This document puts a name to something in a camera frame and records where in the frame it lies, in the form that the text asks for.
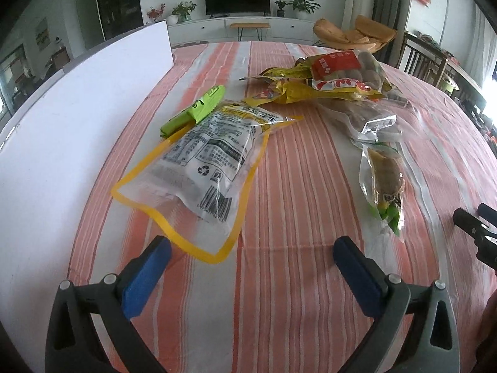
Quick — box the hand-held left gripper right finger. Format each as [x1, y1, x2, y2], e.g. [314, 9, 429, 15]
[333, 235, 461, 373]

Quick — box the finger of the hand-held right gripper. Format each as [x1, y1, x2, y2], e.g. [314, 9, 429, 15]
[478, 203, 497, 227]
[454, 207, 497, 269]

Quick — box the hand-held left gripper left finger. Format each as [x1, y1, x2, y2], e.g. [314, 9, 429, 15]
[44, 235, 173, 373]

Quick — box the clear green-ended snack packet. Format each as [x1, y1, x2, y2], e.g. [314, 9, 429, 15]
[358, 142, 406, 237]

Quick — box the clear yellow-bordered snack packet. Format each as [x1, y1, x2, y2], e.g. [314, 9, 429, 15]
[111, 101, 304, 265]

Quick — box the clear brown snack packet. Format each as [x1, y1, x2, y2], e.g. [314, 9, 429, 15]
[314, 99, 418, 144]

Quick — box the green snack packet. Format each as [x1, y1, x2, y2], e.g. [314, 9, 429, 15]
[160, 85, 226, 138]

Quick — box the red label snack ball packet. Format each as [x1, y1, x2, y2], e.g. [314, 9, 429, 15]
[308, 50, 408, 104]

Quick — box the small yellow snack packet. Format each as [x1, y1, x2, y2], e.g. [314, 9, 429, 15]
[239, 58, 315, 82]

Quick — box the orange striped tablecloth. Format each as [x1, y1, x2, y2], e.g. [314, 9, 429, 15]
[68, 41, 497, 373]

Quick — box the cluttered wooden dining table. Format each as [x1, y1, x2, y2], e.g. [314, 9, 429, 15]
[406, 31, 497, 133]

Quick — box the white board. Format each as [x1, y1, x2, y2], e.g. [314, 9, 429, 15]
[0, 21, 174, 358]

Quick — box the wooden chair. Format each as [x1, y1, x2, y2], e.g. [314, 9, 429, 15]
[397, 31, 447, 86]

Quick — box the orange lounge chair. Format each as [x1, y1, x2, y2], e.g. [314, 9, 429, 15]
[313, 15, 397, 53]

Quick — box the white television cabinet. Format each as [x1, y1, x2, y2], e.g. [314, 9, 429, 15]
[167, 16, 323, 45]

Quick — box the red flower plant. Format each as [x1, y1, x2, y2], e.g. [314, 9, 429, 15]
[147, 3, 166, 23]

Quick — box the green plant in white pot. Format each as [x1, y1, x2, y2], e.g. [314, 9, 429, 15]
[168, 1, 197, 24]

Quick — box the wooden stool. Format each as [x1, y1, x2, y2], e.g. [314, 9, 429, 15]
[230, 22, 271, 41]

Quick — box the large leafy potted plant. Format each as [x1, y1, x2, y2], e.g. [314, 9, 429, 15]
[286, 0, 321, 18]

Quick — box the dark glass cabinet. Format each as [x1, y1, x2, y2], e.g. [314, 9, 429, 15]
[94, 0, 144, 41]

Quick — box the black television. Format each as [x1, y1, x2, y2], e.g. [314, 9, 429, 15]
[204, 0, 271, 18]

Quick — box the wall picture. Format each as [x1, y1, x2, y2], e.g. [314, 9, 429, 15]
[36, 19, 49, 51]

